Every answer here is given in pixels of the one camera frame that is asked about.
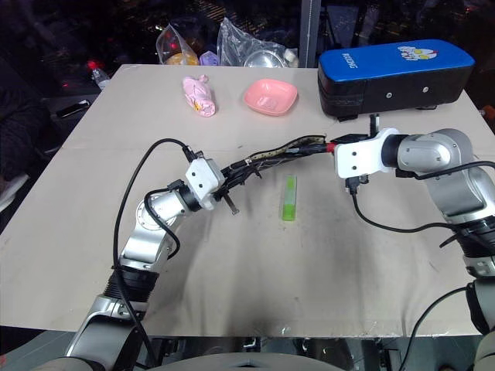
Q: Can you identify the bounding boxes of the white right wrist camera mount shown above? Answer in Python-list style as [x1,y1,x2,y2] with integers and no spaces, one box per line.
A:
[333,127,400,180]

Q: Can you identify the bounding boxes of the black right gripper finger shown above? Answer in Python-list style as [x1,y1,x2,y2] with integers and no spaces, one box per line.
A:
[335,132,371,145]

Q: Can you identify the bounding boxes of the purple small container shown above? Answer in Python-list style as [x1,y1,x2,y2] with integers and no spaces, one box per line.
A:
[198,49,220,66]

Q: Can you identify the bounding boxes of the black smartphone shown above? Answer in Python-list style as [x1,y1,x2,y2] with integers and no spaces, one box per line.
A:
[55,99,91,119]

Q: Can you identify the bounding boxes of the black right shoulder cable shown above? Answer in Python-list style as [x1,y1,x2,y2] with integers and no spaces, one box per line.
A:
[398,284,479,371]

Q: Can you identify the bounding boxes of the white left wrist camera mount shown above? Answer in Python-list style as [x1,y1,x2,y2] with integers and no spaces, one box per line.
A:
[184,157,227,211]

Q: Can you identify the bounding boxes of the pink plastic bowl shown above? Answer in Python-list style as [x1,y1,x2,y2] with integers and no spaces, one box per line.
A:
[243,77,299,117]

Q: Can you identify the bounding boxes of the clear crumpled plastic bag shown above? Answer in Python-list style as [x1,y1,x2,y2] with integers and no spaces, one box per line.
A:
[216,16,299,70]

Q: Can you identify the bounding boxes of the grey metal post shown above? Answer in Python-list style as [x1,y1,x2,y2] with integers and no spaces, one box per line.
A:
[299,0,325,69]

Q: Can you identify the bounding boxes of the green highlighter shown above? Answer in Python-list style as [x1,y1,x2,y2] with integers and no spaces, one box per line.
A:
[278,175,299,223]

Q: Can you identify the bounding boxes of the blue and black case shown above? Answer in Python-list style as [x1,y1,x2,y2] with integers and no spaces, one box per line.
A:
[316,38,477,121]

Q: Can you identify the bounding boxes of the red-capped water bottle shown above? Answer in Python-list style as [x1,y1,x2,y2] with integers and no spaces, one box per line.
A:
[87,60,112,91]

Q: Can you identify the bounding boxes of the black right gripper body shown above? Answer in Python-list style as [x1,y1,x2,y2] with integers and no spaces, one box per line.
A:
[359,114,384,143]

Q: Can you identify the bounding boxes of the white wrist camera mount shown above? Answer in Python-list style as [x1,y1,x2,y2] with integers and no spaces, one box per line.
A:
[333,127,400,180]
[184,157,227,211]

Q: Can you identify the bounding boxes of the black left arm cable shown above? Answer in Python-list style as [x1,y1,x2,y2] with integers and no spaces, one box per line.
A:
[111,138,203,370]

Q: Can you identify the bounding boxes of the steel bowl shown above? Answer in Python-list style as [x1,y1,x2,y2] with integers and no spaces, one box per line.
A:
[243,49,284,70]

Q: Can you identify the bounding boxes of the clear bag with orange fruit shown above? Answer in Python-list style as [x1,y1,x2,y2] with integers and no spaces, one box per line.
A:
[155,22,202,66]

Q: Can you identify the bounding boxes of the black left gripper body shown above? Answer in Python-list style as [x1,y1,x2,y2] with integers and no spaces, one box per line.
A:
[210,163,249,216]

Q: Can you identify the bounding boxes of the grey rounded robot torso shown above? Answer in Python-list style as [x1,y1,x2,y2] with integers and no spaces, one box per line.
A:
[145,351,350,371]

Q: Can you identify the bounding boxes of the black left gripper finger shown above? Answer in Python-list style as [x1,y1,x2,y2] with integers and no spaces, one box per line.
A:
[228,158,259,175]
[234,171,265,187]

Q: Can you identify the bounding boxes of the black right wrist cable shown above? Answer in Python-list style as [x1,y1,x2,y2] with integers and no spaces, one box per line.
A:
[345,161,495,234]

